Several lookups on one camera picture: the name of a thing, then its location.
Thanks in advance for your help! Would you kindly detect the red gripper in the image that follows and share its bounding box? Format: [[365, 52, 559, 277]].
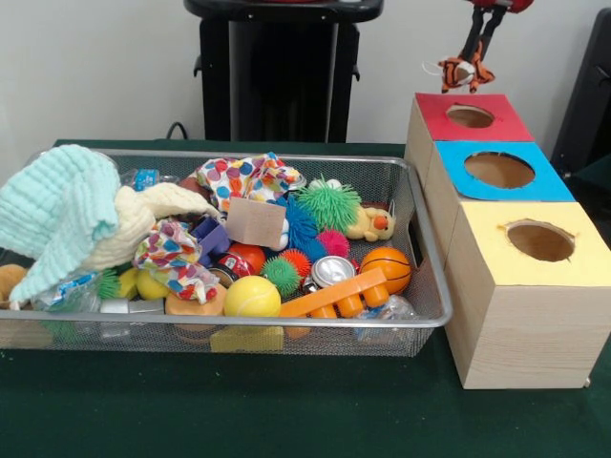
[[460, 0, 536, 61]]

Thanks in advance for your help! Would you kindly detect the tiger plush toy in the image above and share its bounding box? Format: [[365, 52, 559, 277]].
[[422, 54, 496, 95]]

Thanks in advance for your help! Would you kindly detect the mint green cloth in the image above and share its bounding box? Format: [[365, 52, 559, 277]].
[[0, 144, 123, 304]]

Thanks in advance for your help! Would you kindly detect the silver mesh bin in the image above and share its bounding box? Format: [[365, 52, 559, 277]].
[[0, 147, 453, 358]]

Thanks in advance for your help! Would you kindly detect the wooden three-hole box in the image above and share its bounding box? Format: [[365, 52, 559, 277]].
[[404, 93, 611, 391]]

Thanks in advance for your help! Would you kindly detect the black upright panel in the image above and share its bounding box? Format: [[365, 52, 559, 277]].
[[551, 7, 611, 177]]

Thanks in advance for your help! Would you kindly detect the dark green side tablecloth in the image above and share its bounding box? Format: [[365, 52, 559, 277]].
[[570, 155, 611, 197]]

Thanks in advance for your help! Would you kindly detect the yellow duck plush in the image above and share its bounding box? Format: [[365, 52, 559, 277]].
[[346, 205, 397, 242]]

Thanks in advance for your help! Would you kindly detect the green spiky ball toy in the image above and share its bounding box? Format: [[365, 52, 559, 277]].
[[295, 177, 363, 229]]

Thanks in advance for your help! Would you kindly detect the orange toy basketball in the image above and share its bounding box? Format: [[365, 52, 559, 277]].
[[360, 246, 412, 295]]

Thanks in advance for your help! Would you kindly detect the pink spiky ball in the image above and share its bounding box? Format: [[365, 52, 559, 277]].
[[317, 229, 351, 259]]

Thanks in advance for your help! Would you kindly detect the polka dot cloth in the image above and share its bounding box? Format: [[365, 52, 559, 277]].
[[195, 152, 305, 211]]

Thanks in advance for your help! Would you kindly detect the orange toy block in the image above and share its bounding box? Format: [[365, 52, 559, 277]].
[[279, 266, 389, 320]]

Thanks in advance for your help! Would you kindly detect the beige cardboard block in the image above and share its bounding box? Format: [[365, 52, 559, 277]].
[[226, 196, 287, 250]]

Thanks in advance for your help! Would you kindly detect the yellow ball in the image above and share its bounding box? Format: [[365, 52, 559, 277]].
[[222, 275, 283, 319]]

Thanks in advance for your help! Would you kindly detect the cream white cloth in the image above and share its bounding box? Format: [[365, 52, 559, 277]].
[[83, 183, 223, 273]]

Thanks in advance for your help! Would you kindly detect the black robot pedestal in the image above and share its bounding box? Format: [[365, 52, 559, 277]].
[[183, 0, 386, 143]]

